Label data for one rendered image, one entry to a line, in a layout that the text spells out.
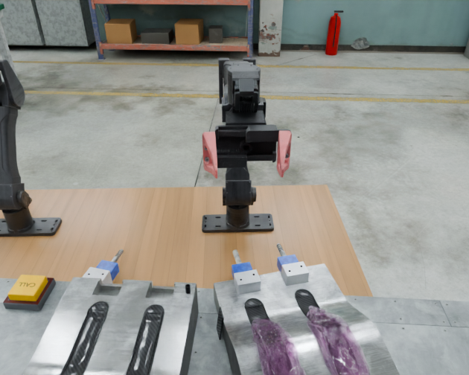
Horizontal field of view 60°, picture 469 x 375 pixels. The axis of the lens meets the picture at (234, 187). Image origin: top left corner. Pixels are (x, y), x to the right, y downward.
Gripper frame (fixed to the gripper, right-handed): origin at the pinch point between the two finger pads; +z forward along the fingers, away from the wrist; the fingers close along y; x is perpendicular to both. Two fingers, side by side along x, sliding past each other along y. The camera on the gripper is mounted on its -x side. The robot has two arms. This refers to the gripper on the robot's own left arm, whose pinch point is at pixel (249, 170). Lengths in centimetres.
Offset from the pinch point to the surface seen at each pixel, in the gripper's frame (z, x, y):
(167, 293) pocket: -6.9, 33.8, -16.0
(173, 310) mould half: -0.1, 31.1, -13.7
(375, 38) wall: -519, 107, 209
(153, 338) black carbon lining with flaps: 5.5, 31.8, -16.9
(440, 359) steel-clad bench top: 6, 40, 38
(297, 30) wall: -529, 98, 101
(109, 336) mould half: 5.0, 31.4, -24.9
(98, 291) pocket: -7.4, 33.2, -30.2
